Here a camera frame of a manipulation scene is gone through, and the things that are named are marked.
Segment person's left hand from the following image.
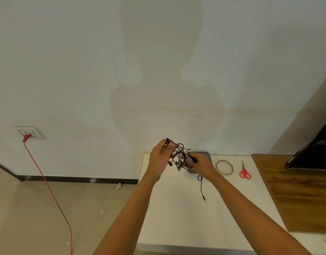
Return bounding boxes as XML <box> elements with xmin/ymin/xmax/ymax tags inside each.
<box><xmin>146</xmin><ymin>139</ymin><xmax>177</xmax><ymax>182</ymax></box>

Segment person's right hand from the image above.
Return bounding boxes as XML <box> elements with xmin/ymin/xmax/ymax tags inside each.
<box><xmin>185</xmin><ymin>153</ymin><xmax>219</xmax><ymax>181</ymax></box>

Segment grey lidded container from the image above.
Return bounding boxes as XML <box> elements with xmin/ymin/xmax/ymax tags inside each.
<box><xmin>186</xmin><ymin>150</ymin><xmax>213</xmax><ymax>174</ymax></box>

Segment clear tape roll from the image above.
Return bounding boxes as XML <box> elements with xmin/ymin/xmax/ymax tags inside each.
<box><xmin>215</xmin><ymin>160</ymin><xmax>234</xmax><ymax>176</ymax></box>

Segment black earphones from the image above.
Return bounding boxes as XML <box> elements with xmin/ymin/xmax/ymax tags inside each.
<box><xmin>165</xmin><ymin>138</ymin><xmax>207</xmax><ymax>204</ymax></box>

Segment person's right forearm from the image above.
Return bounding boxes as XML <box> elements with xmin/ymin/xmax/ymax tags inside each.
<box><xmin>203</xmin><ymin>171</ymin><xmax>312</xmax><ymax>255</ymax></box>

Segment person's left forearm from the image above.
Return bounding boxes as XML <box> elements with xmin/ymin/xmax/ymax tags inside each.
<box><xmin>93</xmin><ymin>174</ymin><xmax>161</xmax><ymax>255</ymax></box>

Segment red scissors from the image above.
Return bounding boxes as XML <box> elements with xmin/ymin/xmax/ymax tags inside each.
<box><xmin>239</xmin><ymin>160</ymin><xmax>252</xmax><ymax>180</ymax></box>

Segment wooden board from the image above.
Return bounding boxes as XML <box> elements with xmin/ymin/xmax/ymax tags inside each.
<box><xmin>251</xmin><ymin>154</ymin><xmax>326</xmax><ymax>234</ymax></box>

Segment black television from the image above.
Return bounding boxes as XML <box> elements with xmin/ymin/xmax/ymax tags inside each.
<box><xmin>285</xmin><ymin>117</ymin><xmax>326</xmax><ymax>172</ymax></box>

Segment white wall socket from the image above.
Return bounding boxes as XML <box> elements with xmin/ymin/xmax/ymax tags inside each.
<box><xmin>13</xmin><ymin>126</ymin><xmax>46</xmax><ymax>140</ymax></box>

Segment red power cable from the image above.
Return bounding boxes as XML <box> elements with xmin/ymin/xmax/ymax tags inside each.
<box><xmin>22</xmin><ymin>134</ymin><xmax>73</xmax><ymax>255</ymax></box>

